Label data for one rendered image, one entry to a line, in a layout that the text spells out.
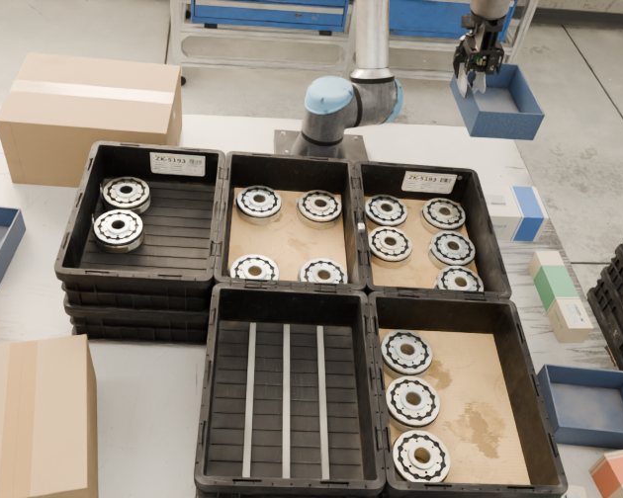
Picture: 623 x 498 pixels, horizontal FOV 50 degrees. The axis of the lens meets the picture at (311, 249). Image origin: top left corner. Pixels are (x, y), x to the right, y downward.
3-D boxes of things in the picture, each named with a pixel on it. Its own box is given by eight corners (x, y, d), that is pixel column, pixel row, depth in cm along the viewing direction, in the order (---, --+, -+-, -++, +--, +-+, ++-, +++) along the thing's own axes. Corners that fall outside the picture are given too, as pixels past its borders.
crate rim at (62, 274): (95, 148, 154) (93, 139, 152) (225, 157, 157) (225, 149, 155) (53, 281, 127) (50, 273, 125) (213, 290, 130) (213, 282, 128)
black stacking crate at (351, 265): (225, 189, 164) (226, 152, 156) (345, 197, 167) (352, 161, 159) (213, 318, 137) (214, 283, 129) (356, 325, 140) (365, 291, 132)
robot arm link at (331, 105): (293, 120, 180) (300, 74, 171) (337, 114, 185) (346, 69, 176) (311, 145, 173) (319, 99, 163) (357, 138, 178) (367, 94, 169)
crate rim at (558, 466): (365, 297, 133) (367, 290, 131) (510, 305, 136) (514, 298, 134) (384, 496, 106) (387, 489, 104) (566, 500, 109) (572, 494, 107)
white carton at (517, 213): (524, 210, 188) (535, 187, 181) (536, 241, 180) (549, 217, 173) (455, 207, 185) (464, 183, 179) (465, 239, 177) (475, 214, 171)
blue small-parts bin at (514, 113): (449, 85, 160) (457, 59, 155) (507, 89, 162) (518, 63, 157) (469, 137, 147) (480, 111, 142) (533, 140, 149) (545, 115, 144)
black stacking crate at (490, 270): (346, 197, 167) (354, 161, 159) (462, 205, 170) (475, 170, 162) (357, 325, 140) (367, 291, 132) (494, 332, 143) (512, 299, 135)
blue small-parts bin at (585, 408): (546, 443, 139) (559, 426, 134) (532, 380, 149) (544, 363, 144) (639, 451, 140) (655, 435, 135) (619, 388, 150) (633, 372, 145)
